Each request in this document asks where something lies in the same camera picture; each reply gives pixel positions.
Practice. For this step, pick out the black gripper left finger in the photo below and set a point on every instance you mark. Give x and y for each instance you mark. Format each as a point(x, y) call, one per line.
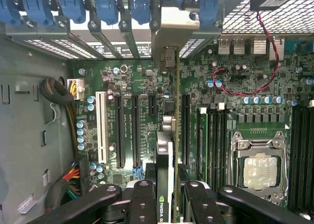
point(143, 204)

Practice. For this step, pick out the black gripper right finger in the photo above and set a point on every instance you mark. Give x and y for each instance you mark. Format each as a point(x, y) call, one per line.
point(201, 206)

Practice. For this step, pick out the metal CPU socket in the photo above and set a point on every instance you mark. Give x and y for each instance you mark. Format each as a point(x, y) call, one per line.
point(235, 160)

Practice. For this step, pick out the black RAM slot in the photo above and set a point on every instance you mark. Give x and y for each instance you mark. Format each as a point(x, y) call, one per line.
point(224, 145)
point(294, 155)
point(211, 145)
point(301, 155)
point(218, 145)

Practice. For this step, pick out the CPU with thermal paste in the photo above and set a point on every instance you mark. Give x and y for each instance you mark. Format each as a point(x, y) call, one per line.
point(260, 170)

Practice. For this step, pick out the black expansion slot blue latch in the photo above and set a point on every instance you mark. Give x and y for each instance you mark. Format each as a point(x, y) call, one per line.
point(136, 130)

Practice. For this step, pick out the white expansion slot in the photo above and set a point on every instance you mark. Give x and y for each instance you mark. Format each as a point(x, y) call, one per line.
point(101, 125)

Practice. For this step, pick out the short black expansion slot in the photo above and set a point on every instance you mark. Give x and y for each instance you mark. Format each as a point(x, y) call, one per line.
point(152, 104)

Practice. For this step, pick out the white power connector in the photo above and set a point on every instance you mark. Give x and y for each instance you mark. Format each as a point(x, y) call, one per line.
point(78, 93)

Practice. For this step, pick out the green motherboard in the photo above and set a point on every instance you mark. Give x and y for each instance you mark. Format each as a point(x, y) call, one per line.
point(196, 69)

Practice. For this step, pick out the open black PC case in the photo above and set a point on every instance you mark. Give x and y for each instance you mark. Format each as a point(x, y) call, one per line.
point(29, 125)

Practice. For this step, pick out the silver rear port block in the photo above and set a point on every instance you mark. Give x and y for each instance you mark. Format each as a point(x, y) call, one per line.
point(239, 47)
point(260, 46)
point(225, 47)

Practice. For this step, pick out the metal slot cover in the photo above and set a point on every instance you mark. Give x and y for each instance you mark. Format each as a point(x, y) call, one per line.
point(130, 42)
point(108, 44)

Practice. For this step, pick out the blue card retention clip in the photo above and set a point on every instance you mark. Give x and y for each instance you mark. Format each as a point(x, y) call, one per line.
point(9, 10)
point(208, 10)
point(141, 10)
point(73, 10)
point(106, 10)
point(36, 10)

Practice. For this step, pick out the black switch box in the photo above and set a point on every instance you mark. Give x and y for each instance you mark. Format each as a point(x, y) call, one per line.
point(265, 4)

